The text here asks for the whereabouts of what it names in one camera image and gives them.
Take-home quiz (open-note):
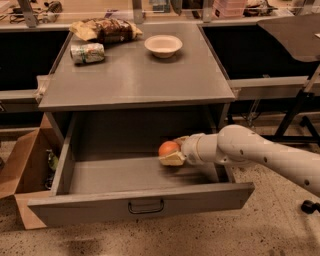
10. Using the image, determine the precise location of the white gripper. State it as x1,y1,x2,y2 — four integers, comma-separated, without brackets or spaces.
159,133,204,166

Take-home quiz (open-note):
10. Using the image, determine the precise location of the orange fruit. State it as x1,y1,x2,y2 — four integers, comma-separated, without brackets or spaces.
158,141,180,156

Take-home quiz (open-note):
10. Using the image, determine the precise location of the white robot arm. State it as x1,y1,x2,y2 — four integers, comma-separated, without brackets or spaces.
158,125,320,196

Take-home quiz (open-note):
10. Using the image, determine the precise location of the grey open top drawer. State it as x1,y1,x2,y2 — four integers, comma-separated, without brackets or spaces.
28,108,254,226

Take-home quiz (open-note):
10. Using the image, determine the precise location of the grey metal cabinet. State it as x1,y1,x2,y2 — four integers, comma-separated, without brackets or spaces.
37,21,236,141

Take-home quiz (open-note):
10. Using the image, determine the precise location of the white paper bowl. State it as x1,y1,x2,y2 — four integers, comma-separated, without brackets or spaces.
144,35,183,58

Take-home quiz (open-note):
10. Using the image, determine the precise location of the green bottle in box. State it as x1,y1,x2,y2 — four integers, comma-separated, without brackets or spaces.
45,150,59,190

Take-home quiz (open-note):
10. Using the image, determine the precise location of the green white soda can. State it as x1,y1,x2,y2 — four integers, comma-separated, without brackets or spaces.
70,43,104,64

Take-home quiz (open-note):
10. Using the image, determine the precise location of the black caster wheel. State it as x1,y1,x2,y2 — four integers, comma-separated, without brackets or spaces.
301,200,320,214

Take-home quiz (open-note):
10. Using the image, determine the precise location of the brown chip bag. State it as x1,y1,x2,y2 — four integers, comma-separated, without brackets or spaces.
69,18,143,44

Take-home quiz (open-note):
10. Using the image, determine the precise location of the pink plastic container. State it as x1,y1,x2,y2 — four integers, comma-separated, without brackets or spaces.
213,0,247,18

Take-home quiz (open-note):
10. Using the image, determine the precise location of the brown cardboard box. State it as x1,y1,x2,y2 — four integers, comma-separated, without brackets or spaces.
0,114,61,230

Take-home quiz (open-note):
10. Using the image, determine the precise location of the grey side table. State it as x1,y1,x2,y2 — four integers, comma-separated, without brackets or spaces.
229,14,320,99

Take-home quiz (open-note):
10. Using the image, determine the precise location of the black drawer handle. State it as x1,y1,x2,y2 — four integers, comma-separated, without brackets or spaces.
128,199,164,215

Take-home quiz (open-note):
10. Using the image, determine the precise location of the black table leg frame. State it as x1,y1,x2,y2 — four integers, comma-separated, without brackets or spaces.
227,91,320,148

